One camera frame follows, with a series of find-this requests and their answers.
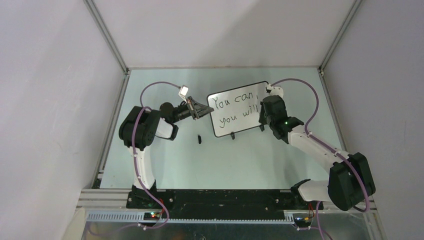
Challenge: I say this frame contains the purple cable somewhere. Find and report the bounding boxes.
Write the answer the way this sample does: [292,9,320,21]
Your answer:
[86,81,181,238]
[269,78,371,240]

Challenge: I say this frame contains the aluminium frame rail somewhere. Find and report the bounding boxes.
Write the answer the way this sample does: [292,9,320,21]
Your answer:
[76,188,379,226]

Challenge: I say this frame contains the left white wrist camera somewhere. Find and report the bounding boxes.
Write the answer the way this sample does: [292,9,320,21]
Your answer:
[178,85,189,103]

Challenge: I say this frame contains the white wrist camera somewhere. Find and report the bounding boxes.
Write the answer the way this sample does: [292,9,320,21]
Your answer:
[178,85,189,103]
[265,84,284,99]

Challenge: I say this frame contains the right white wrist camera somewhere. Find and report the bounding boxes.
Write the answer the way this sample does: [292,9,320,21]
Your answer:
[265,84,284,99]

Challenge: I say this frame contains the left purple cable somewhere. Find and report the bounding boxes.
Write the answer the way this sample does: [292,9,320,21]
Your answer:
[86,81,181,238]

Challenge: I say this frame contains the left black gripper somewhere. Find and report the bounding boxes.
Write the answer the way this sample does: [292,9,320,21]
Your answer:
[171,96,214,124]

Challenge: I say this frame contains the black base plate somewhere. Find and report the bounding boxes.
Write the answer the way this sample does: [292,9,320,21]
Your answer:
[126,187,310,221]

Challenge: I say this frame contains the black framed whiteboard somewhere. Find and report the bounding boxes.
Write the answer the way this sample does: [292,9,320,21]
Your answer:
[206,81,269,138]

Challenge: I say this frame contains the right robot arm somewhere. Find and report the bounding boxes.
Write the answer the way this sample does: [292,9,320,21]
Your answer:
[259,95,376,211]

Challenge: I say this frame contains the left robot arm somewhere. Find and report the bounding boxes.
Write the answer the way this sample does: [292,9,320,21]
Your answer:
[118,96,214,208]

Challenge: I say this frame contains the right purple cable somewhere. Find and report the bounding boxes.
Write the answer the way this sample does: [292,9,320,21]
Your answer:
[269,78,371,240]

